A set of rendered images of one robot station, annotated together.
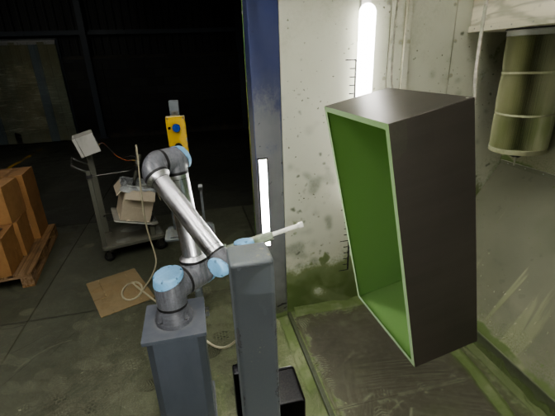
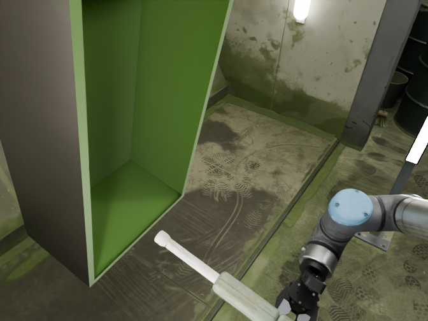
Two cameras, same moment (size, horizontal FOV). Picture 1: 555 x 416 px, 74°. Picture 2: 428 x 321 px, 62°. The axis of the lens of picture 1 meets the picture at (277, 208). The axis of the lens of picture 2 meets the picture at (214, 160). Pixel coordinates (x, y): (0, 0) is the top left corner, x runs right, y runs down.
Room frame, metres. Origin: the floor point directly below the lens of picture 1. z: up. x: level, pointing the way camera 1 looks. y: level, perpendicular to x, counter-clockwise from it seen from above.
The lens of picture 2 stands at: (2.13, 0.34, 1.72)
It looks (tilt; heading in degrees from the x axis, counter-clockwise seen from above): 39 degrees down; 225
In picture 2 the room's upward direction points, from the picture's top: 3 degrees clockwise
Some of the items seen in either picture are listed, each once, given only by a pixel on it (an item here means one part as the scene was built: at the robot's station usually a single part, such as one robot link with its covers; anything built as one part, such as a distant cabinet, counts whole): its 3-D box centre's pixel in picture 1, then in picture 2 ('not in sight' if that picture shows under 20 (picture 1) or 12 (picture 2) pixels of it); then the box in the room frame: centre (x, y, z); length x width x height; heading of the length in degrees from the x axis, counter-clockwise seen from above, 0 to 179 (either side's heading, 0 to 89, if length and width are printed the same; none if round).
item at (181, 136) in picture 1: (177, 136); not in sight; (2.39, 0.63, 1.42); 0.12 x 0.06 x 0.26; 102
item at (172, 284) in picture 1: (171, 286); not in sight; (1.57, 0.54, 0.83); 0.17 x 0.15 x 0.18; 142
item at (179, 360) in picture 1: (182, 366); not in sight; (1.56, 0.55, 0.32); 0.31 x 0.31 x 0.64; 12
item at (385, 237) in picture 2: not in sight; (374, 232); (0.38, 0.03, 0.01); 0.20 x 0.20 x 0.01; 12
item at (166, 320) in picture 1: (173, 309); not in sight; (1.56, 0.55, 0.69); 0.19 x 0.19 x 0.10
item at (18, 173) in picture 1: (16, 188); not in sight; (3.78, 2.78, 0.69); 0.38 x 0.29 x 0.36; 18
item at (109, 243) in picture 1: (119, 192); not in sight; (3.64, 1.64, 0.64); 0.73 x 0.50 x 1.27; 117
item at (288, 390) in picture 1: (272, 401); not in sight; (0.42, 0.02, 1.35); 0.09 x 0.07 x 0.07; 102
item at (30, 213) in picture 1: (26, 219); not in sight; (3.79, 2.79, 0.33); 0.38 x 0.29 x 0.36; 19
